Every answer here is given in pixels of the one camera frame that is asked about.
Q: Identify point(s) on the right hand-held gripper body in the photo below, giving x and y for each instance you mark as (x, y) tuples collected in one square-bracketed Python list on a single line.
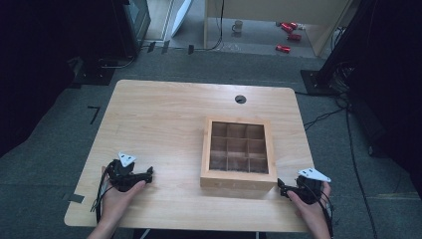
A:
[(309, 191)]

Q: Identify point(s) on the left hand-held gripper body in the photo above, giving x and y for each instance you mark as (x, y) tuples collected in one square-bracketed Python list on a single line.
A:
[(123, 176)]

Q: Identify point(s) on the wooden compartment box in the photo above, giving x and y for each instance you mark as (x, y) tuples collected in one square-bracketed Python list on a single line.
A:
[(238, 153)]

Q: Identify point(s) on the person's right hand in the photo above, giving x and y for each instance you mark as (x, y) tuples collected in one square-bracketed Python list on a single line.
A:
[(312, 212)]

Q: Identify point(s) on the person's left hand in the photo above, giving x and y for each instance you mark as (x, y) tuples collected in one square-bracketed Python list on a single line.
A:
[(116, 200)]

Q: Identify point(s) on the grey floor tape piece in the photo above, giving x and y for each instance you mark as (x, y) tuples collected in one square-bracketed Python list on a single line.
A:
[(74, 197)]

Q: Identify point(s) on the black angled floor tape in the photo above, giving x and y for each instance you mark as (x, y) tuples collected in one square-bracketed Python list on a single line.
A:
[(95, 113)]

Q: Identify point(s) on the red can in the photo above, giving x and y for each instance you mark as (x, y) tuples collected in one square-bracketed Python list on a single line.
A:
[(294, 37), (283, 48), (288, 27)]

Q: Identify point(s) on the black metal stand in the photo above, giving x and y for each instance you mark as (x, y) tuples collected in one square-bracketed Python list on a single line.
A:
[(335, 56)]

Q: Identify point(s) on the black monitor on stand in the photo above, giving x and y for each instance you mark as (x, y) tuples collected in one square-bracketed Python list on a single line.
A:
[(132, 23)]

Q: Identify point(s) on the white board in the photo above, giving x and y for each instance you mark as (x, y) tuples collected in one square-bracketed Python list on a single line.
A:
[(180, 16)]

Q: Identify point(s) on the grey mug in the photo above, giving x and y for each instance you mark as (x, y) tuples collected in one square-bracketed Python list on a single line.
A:
[(237, 26)]

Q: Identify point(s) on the black stand base plate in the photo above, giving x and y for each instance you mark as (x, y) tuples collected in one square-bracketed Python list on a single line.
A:
[(93, 73)]

